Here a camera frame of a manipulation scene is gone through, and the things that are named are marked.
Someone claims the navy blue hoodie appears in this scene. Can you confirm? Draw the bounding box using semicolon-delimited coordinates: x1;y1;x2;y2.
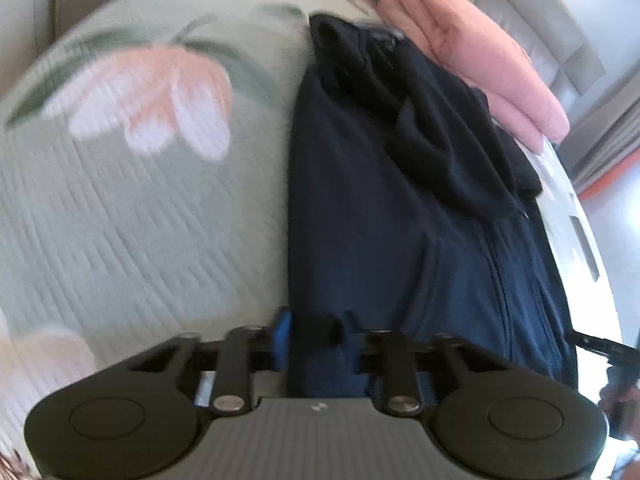
286;14;577;398

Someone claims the grey curtain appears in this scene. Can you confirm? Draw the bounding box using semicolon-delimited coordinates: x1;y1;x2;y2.
558;92;639;193

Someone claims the floral quilted bedspread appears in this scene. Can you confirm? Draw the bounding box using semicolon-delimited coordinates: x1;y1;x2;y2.
0;0;624;461

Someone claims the pink folded blanket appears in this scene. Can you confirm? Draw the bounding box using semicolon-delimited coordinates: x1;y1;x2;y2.
378;0;570;154

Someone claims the beige padded headboard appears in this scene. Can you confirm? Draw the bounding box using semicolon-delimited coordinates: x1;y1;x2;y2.
470;0;605;110

